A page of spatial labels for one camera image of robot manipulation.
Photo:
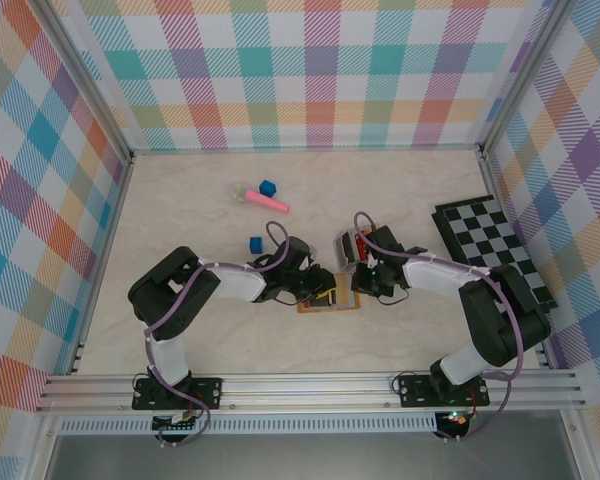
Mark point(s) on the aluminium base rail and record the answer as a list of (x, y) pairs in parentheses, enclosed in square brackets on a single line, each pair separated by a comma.
[(305, 392)]

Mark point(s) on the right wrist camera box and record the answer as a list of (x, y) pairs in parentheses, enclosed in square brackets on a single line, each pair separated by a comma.
[(369, 259)]

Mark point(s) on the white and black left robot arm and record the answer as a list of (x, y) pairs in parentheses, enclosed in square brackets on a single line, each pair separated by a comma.
[(235, 284)]

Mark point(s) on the aluminium frame post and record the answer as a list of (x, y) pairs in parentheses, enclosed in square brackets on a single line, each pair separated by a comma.
[(87, 80), (522, 75)]

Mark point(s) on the grey credit card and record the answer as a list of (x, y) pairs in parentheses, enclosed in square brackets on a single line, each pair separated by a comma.
[(348, 249)]

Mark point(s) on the blue toy block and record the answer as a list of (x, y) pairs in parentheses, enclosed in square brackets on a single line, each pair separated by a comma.
[(256, 245), (268, 188)]

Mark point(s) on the small electronics board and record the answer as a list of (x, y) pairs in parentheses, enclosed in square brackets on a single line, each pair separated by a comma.
[(177, 425), (455, 417)]

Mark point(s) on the black and grey chessboard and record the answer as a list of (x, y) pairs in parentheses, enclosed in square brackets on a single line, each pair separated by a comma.
[(500, 235)]

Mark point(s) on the orange leather card holder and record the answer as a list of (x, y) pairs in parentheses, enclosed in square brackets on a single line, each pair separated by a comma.
[(347, 300)]

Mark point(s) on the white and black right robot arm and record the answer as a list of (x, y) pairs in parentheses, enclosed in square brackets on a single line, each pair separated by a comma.
[(430, 277)]

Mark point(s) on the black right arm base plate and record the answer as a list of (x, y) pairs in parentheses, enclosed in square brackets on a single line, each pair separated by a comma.
[(410, 392)]

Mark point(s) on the pink marker pen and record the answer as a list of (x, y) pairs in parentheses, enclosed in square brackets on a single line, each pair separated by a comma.
[(265, 201)]

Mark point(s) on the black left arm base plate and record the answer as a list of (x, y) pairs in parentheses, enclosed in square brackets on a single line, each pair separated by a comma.
[(212, 392)]

